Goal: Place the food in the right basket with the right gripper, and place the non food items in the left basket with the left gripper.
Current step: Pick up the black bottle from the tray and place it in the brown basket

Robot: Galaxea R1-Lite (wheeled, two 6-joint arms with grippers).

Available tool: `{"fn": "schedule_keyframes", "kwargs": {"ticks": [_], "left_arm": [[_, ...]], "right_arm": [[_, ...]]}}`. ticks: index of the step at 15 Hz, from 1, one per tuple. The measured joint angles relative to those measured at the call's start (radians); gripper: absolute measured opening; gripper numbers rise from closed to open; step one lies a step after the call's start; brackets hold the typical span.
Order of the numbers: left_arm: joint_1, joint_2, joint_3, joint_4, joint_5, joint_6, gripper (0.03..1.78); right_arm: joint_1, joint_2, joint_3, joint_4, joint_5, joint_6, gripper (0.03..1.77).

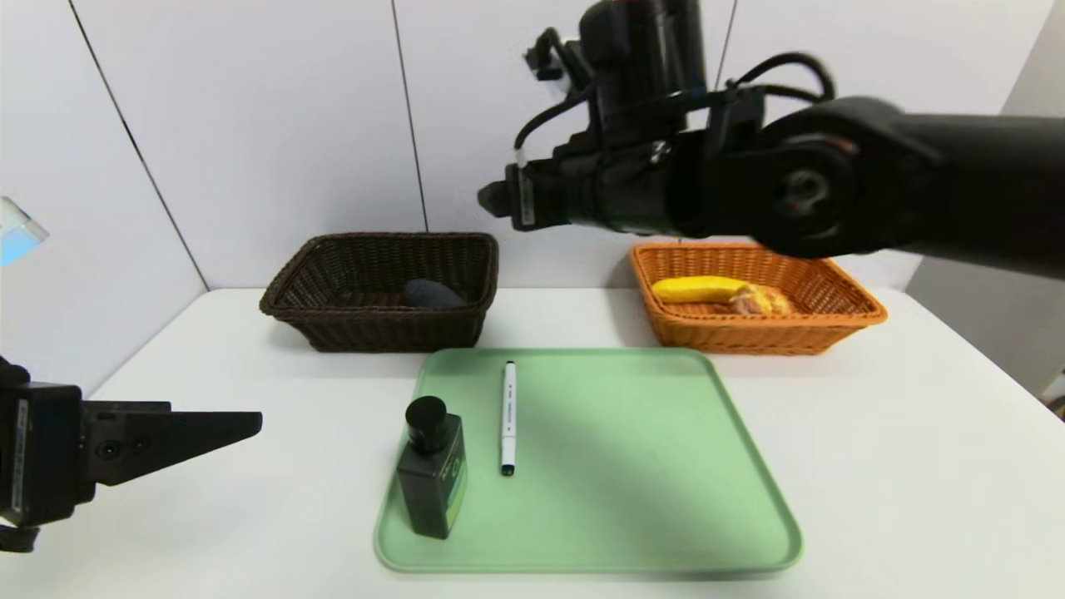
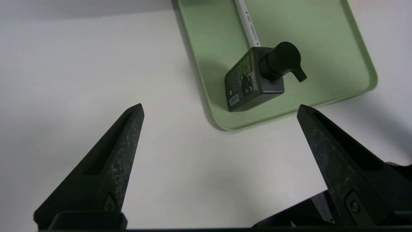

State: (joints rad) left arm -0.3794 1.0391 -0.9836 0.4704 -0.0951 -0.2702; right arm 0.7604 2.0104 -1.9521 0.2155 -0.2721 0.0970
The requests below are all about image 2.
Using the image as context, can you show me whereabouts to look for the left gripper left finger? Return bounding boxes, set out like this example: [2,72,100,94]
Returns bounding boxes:
[34,103,145,231]

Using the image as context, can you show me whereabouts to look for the black square pump bottle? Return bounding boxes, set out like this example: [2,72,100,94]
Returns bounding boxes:
[224,41,308,112]

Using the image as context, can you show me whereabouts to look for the light green plastic tray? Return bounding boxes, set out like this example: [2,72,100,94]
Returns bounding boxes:
[175,0,379,132]

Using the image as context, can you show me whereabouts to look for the white marker pen black caps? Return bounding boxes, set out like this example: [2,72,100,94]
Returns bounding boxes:
[234,0,260,49]

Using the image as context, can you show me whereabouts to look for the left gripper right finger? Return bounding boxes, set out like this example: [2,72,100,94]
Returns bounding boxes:
[297,104,412,227]

